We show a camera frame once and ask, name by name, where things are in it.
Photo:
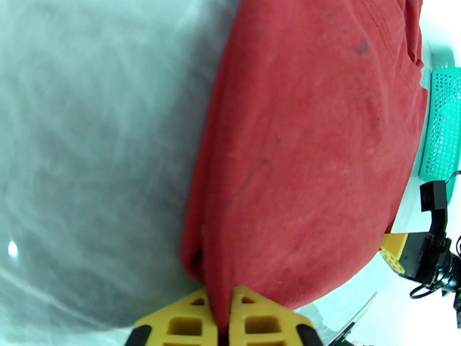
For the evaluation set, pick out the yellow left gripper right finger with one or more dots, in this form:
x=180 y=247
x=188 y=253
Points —
x=263 y=319

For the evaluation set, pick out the red garment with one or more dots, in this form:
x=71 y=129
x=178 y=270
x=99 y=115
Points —
x=306 y=157

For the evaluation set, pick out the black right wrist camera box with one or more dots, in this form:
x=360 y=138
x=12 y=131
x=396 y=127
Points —
x=434 y=197

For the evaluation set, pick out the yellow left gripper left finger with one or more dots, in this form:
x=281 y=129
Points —
x=180 y=323

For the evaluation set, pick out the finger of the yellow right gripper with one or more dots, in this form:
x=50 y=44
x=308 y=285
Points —
x=394 y=247

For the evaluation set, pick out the teal plastic basket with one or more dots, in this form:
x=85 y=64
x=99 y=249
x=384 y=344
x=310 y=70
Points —
x=444 y=121

